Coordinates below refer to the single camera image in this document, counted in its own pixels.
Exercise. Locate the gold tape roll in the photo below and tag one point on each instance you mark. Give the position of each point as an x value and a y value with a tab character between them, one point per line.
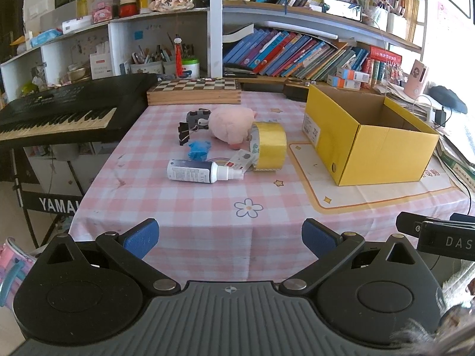
268	146

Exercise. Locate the white spray bottle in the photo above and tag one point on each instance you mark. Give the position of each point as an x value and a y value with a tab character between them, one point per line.
201	172

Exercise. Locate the grey toy truck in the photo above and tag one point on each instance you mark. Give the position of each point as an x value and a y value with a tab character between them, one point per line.
198	119

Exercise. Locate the smartphone on shelf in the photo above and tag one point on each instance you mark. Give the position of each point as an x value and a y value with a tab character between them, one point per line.
350	10

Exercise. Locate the black stapler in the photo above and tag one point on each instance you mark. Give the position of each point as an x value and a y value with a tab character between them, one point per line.
235	70

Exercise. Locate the white charger cube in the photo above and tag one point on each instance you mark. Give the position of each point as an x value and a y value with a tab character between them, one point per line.
241	160

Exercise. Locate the pink checkered tablecloth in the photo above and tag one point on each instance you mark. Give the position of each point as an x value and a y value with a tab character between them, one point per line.
248	229

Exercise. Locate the orange white medicine box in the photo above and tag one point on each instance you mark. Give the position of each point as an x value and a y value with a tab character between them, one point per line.
348	74

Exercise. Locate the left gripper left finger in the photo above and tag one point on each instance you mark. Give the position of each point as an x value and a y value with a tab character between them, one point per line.
126	252

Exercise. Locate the yellow cardboard box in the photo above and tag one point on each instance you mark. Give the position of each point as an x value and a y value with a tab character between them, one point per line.
366	139

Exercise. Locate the dark wooden small box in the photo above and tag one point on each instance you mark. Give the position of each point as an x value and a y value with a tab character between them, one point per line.
296	90

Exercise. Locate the pink cup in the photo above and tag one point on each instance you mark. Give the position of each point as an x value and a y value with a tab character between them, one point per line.
416	81

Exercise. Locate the black cap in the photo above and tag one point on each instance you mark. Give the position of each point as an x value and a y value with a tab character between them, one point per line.
447	99

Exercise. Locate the black binder clip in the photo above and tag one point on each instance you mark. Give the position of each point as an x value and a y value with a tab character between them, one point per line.
184	131

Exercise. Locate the wooden chess board box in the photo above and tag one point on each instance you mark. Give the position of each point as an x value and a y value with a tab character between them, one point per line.
199	91

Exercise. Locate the pink plush pig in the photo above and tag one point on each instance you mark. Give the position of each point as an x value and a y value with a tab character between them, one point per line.
231	124

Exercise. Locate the blue cloth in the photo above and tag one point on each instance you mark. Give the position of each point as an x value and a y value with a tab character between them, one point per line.
198	150

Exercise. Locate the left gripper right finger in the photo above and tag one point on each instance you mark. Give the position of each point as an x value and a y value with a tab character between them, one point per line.
332	251

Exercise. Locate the black power adapter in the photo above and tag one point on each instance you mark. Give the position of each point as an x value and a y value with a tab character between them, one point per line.
440	117

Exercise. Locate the white green jar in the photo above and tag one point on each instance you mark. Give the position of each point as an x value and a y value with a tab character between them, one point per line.
191	68

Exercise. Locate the black Yamaha keyboard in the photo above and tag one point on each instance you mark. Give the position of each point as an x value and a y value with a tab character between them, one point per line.
90	111

